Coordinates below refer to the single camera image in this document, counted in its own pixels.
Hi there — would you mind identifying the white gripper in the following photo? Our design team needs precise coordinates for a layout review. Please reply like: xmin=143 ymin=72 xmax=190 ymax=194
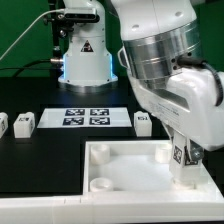
xmin=128 ymin=68 xmax=224 ymax=163

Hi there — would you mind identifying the white square tabletop part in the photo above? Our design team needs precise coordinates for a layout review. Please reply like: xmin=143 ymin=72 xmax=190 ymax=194
xmin=83 ymin=140 xmax=224 ymax=204

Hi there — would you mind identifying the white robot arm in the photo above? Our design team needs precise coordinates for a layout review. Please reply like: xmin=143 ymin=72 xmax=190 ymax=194
xmin=59 ymin=0 xmax=224 ymax=165

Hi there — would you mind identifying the white L-shaped obstacle fence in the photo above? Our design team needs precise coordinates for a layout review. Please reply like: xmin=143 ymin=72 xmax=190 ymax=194
xmin=0 ymin=197 xmax=224 ymax=224

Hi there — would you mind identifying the white marker sheet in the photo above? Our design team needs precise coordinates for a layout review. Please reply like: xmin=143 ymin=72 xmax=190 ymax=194
xmin=38 ymin=107 xmax=131 ymax=128

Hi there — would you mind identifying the black cable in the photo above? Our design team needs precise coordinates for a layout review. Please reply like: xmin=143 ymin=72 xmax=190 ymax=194
xmin=0 ymin=59 xmax=54 ymax=78

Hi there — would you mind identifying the white cable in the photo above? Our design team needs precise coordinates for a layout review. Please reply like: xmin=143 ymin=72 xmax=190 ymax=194
xmin=0 ymin=9 xmax=66 ymax=62

